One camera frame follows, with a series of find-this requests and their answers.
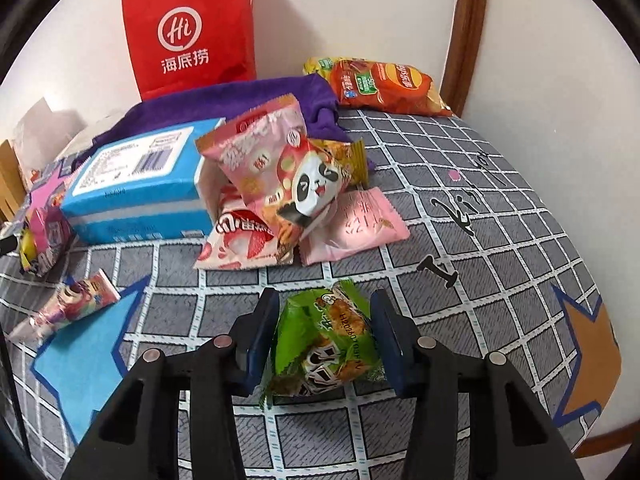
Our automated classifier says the white Miniso plastic bag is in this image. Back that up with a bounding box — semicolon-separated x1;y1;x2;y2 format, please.
11;98;86;185

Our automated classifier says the pink panda snack bag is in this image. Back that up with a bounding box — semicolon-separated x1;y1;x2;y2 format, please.
195;93;350;260

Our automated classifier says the blue cardboard box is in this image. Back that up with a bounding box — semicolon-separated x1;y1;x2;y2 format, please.
61;118;224;245

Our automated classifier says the yellow peanut snack packet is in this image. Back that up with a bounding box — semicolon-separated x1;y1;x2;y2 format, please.
310;139;369;188

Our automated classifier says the brown wooden door frame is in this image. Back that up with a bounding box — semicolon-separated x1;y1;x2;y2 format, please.
440;0;487;116

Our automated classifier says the wooden bedside furniture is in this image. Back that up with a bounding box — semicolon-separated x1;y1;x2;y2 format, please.
0;140;26;221

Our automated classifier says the green snack packet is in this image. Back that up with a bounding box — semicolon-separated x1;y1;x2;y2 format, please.
260;280;385;405

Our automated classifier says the strawberry biscuit packet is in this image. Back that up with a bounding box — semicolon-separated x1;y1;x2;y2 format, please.
193;184;294;271

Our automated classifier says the yellow chips bag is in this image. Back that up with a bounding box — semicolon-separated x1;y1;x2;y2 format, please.
303;56;336;81

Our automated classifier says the red paper shopping bag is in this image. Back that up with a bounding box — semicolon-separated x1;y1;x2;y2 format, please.
122;0;256;101

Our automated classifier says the grey checkered bedsheet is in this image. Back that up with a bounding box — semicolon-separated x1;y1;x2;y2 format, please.
1;106;622;479

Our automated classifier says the orange chips bag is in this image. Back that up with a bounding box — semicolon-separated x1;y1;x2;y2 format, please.
328;58;452;117

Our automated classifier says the light pink snack packet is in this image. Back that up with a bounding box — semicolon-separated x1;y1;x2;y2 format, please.
299;188;410;266

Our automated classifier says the pink cartoon tube packet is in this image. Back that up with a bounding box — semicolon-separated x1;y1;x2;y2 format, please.
9;269;120;342

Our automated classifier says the yellow pink snack bag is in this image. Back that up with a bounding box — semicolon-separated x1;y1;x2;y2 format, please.
18;206;73;278

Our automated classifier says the purple towel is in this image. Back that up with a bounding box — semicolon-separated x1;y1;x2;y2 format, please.
73;74;350;169

